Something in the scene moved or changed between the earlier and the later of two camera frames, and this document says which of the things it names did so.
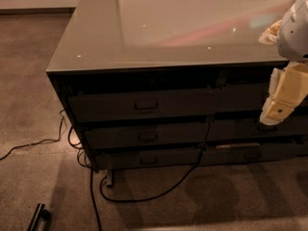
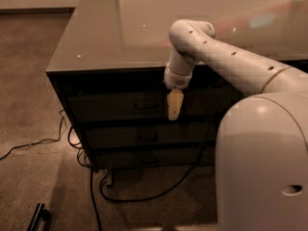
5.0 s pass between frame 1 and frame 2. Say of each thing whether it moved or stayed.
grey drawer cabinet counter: stayed
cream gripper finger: moved
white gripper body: moved
